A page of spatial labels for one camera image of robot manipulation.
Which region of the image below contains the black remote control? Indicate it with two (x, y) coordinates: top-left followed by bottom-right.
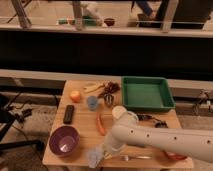
(63, 105), (74, 124)

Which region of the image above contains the green background box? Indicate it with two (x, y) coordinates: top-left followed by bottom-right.
(83, 16), (98, 26)

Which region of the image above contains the purple bowl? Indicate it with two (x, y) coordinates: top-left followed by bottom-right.
(49, 126), (79, 157)

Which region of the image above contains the orange peach fruit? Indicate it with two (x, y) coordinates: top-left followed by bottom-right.
(70, 90), (81, 103)

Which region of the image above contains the small blue cup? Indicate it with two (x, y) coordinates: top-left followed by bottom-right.
(87, 96), (98, 111)

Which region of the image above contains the dark red background bowl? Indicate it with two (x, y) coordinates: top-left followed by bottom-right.
(104, 18), (115, 27)

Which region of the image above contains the wooden table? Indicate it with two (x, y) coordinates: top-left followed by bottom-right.
(43, 81), (194, 170)

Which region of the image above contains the blue-grey cloth towel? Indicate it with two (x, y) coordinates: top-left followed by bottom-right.
(86, 145), (104, 168)

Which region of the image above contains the brown dried item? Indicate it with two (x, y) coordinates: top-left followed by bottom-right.
(98, 82), (120, 98)

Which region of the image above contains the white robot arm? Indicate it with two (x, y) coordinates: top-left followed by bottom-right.
(104, 111), (213, 163)

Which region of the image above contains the black-handled tool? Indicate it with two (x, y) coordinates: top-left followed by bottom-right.
(138, 114), (168, 128)

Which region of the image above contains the green plastic tray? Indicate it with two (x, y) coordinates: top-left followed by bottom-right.
(121, 76), (175, 112)

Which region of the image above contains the white cup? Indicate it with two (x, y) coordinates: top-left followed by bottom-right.
(112, 106), (126, 119)

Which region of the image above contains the red-orange bowl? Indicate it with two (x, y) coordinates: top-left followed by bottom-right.
(164, 151), (187, 161)

